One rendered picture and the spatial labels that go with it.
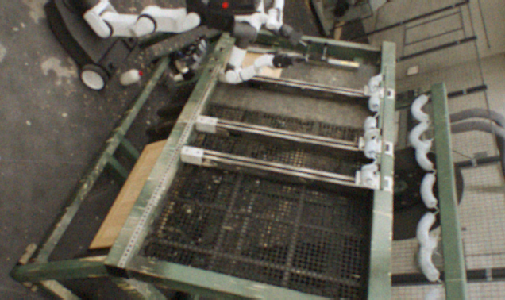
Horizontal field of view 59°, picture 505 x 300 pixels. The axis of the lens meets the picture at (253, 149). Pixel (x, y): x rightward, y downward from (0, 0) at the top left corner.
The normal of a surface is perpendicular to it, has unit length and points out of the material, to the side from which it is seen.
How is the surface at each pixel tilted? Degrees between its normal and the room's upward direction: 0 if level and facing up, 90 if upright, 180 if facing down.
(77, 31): 0
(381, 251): 60
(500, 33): 90
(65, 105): 0
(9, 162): 0
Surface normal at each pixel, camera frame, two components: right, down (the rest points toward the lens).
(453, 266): -0.47, -0.69
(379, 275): 0.02, -0.69
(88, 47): 0.85, -0.19
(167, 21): -0.22, 0.70
